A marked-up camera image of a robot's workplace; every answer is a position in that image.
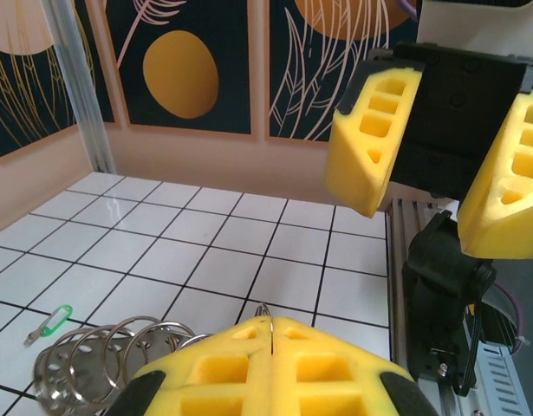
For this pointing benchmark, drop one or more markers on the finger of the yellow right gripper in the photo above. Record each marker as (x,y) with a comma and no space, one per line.
(357,177)
(495,216)

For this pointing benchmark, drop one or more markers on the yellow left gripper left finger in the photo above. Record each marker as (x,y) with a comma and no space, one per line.
(222,381)

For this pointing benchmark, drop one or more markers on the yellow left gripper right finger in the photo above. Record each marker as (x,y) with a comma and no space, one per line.
(326,381)

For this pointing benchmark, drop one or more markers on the green key tag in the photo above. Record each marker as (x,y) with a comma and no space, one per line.
(53,323)

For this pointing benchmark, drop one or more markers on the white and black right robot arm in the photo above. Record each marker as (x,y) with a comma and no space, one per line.
(443,281)

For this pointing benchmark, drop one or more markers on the long aluminium base rail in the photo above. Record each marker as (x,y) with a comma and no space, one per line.
(396,242)

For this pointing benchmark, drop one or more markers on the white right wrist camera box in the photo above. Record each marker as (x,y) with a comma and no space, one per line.
(478,26)

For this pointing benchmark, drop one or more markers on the aluminium corner post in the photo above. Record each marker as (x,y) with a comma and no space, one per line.
(82,108)

